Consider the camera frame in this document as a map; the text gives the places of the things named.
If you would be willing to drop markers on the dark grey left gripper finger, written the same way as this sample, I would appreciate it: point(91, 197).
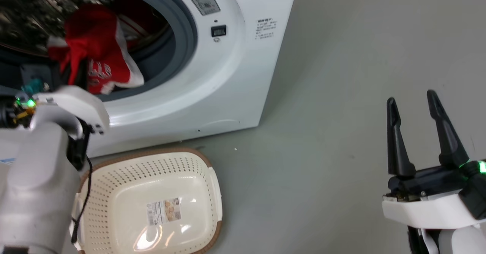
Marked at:
point(79, 77)

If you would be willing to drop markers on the printed washer info label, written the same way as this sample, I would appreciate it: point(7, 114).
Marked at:
point(267, 28)

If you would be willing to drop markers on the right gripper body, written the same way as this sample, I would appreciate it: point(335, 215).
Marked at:
point(433, 204)

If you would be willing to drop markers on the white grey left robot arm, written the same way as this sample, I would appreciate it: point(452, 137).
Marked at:
point(38, 185)

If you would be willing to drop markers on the steel washing machine drum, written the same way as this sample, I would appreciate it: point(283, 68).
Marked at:
point(34, 3)

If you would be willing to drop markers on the cream perforated laundry basket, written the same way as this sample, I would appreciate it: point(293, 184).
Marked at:
point(159, 178)

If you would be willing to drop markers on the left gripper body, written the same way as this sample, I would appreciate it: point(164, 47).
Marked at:
point(72, 102)

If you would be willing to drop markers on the black washer door lock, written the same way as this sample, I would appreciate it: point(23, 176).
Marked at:
point(218, 30)

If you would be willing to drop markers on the grey rubber door gasket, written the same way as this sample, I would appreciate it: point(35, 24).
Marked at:
point(182, 30)

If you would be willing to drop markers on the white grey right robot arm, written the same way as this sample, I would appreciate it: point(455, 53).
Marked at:
point(452, 240)

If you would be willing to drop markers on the paper label on basket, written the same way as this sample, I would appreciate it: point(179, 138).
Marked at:
point(164, 211)

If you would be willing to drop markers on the red and white garment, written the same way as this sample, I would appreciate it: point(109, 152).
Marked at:
point(95, 33)

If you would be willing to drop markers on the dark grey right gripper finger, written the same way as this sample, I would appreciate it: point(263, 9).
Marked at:
point(446, 132)
point(396, 140)

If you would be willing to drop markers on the white front-load washing machine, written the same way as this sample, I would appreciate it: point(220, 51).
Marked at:
point(243, 75)

